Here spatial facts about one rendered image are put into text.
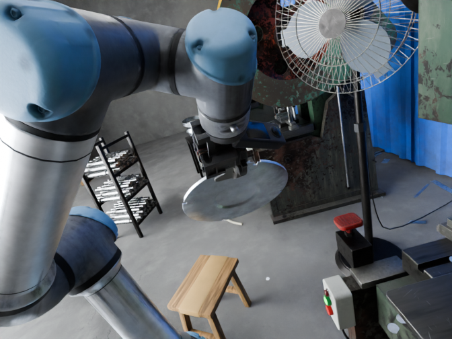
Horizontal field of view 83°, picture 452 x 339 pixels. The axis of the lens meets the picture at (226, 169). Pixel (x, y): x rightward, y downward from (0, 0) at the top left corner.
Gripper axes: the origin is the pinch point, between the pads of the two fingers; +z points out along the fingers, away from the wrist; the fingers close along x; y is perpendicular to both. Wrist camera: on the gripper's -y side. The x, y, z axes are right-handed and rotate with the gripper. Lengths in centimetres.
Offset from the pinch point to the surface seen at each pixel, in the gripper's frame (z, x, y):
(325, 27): 13, -48, -57
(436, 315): -2.0, 38.6, -21.3
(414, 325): -1.8, 38.5, -17.1
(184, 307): 78, 22, 31
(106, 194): 173, -95, 87
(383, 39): 11, -33, -70
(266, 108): 233, -171, -121
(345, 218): 22.2, 17.0, -28.7
